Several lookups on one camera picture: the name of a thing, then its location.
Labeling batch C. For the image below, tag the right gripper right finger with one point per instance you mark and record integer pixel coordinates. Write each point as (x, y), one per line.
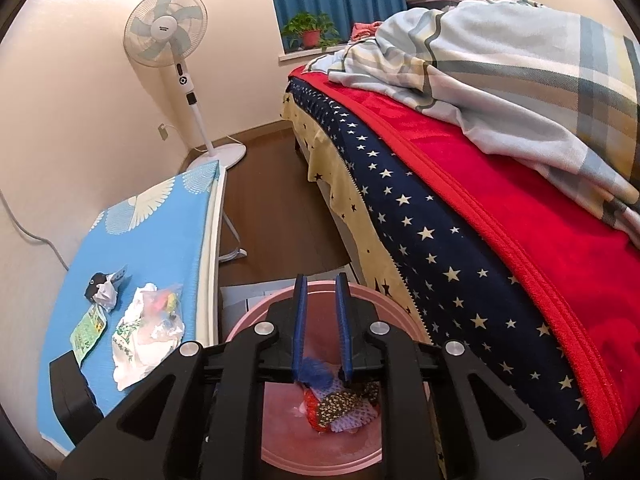
(342, 304)

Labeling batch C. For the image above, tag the yellow star bed skirt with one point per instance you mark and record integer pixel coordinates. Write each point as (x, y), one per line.
(373, 265)

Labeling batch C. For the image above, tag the navy star bedsheet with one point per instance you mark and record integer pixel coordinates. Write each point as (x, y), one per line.
(460, 287)

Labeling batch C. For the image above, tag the purple foam net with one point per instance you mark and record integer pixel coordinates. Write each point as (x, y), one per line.
(349, 410)

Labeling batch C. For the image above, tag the red plastic bag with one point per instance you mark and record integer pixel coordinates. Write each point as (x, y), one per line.
(311, 408)

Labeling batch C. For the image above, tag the clear bag with candies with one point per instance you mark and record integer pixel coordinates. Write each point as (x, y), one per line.
(161, 314)

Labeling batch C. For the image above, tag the black gold dotted wrapper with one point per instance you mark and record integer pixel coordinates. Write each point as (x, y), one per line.
(337, 385)

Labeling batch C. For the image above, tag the green printed paper packet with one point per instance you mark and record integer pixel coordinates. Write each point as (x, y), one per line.
(88, 332)

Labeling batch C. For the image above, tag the blue foam net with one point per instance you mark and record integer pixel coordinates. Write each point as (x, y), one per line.
(315, 374)

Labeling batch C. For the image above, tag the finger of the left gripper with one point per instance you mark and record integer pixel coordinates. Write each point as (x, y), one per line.
(73, 401)

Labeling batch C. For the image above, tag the potted green plant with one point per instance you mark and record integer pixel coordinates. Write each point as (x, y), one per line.
(310, 31)

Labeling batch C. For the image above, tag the white bag green print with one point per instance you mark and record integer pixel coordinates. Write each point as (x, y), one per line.
(134, 355)

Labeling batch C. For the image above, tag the pink clothes pile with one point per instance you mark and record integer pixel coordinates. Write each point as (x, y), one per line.
(362, 31)

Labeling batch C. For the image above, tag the red blanket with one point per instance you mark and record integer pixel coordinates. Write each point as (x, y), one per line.
(582, 276)

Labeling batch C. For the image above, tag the pink plastic trash basin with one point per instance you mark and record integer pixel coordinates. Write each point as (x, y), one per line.
(344, 385)

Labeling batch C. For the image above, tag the plaid light quilt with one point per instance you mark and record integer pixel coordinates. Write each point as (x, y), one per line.
(554, 90)

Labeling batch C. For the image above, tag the small black pouch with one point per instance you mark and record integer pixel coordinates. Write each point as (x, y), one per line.
(95, 286)

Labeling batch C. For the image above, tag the blue patterned table cover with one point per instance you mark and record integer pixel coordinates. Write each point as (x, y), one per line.
(166, 235)

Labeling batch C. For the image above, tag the white standing fan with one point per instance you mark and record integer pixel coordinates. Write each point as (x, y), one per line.
(163, 33)

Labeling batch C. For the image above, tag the white wall plug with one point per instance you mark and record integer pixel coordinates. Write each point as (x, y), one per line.
(164, 130)

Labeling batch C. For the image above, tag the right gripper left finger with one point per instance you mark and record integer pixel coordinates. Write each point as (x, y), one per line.
(300, 301)

